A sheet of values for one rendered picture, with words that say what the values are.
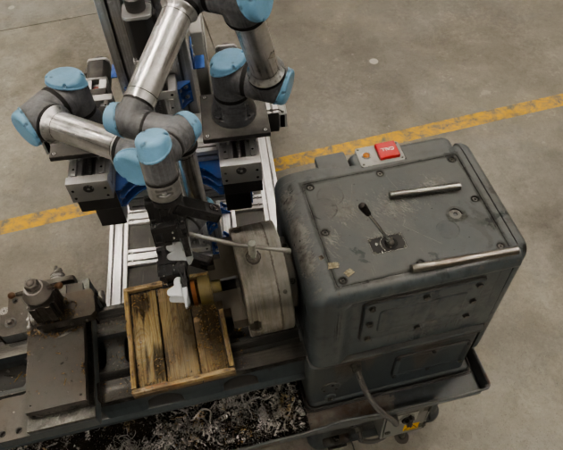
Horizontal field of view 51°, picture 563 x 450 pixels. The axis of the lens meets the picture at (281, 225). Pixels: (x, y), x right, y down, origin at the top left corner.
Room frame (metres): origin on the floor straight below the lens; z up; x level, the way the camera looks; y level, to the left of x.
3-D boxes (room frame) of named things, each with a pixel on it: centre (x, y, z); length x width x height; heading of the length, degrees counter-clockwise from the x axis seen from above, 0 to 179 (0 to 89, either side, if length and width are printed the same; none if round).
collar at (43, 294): (0.87, 0.68, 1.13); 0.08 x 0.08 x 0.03
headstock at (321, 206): (1.00, -0.31, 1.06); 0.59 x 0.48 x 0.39; 101
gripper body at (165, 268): (0.97, 0.32, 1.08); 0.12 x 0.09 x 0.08; 10
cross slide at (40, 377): (0.81, 0.68, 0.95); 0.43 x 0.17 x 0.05; 11
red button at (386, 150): (1.21, -0.32, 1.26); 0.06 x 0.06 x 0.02; 11
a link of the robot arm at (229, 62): (1.51, 0.13, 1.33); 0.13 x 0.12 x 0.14; 67
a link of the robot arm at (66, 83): (1.46, 0.64, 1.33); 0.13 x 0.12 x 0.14; 148
